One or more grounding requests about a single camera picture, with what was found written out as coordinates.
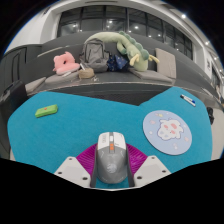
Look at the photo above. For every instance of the dark blue patterned bag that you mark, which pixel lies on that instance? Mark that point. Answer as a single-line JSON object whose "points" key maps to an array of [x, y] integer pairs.
{"points": [[117, 63]]}

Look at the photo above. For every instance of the pink plush cushion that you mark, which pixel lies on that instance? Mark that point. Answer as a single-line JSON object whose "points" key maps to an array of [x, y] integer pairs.
{"points": [[65, 64]]}

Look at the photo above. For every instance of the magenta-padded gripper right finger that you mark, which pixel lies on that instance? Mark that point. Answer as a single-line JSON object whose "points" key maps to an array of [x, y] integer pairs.
{"points": [[153, 170]]}

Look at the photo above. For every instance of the round light blue mouse pad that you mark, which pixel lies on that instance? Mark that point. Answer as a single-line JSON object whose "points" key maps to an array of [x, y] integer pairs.
{"points": [[167, 132]]}

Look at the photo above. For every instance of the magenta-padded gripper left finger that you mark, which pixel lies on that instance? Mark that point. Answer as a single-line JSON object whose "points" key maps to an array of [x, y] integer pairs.
{"points": [[71, 170]]}

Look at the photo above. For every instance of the grey computer mouse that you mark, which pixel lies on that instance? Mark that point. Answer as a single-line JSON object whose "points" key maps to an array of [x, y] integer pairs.
{"points": [[111, 160]]}

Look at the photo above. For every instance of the green dragon plush toy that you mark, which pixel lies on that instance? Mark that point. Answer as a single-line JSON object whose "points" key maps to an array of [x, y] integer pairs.
{"points": [[133, 50]]}

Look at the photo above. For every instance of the small green case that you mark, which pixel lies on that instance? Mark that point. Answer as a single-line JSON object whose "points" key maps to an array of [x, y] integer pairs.
{"points": [[46, 111]]}

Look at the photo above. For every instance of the dark glass window wall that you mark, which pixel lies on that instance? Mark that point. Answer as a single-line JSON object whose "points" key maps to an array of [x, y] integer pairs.
{"points": [[116, 21]]}

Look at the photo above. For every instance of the flat grey seat cushion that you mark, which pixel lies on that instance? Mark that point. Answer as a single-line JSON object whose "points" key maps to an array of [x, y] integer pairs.
{"points": [[61, 78], [35, 85], [151, 76]]}

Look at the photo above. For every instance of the ceiling lights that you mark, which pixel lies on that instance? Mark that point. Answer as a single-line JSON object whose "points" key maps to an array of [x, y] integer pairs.
{"points": [[183, 16]]}

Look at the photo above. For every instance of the grey backpack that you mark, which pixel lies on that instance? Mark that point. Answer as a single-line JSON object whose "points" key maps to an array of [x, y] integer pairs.
{"points": [[94, 55]]}

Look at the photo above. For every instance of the white marker with blue cap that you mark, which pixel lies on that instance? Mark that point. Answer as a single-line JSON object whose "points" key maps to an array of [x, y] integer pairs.
{"points": [[187, 100]]}

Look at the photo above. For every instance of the small tan woven basket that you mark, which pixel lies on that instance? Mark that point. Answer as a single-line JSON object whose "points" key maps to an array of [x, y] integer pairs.
{"points": [[86, 74]]}

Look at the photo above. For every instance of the upright grey cushion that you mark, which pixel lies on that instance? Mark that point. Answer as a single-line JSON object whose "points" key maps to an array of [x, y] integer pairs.
{"points": [[165, 63]]}

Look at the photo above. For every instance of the black bag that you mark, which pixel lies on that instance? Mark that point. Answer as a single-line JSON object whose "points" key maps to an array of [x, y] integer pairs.
{"points": [[210, 116]]}

